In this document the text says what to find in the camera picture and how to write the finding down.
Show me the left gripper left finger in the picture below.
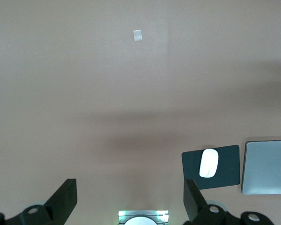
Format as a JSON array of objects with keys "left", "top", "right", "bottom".
[{"left": 0, "top": 178, "right": 78, "bottom": 225}]

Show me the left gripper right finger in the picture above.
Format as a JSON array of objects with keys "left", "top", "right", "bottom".
[{"left": 184, "top": 179, "right": 272, "bottom": 225}]

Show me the white computer mouse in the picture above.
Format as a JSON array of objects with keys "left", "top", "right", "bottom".
[{"left": 199, "top": 148, "right": 219, "bottom": 178}]

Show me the black mouse pad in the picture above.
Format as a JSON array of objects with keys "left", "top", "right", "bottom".
[{"left": 181, "top": 144, "right": 241, "bottom": 191}]

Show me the silver closed laptop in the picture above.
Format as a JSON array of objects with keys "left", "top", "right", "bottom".
[{"left": 241, "top": 140, "right": 281, "bottom": 195}]

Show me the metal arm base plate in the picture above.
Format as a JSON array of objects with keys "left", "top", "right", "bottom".
[{"left": 118, "top": 210, "right": 169, "bottom": 225}]

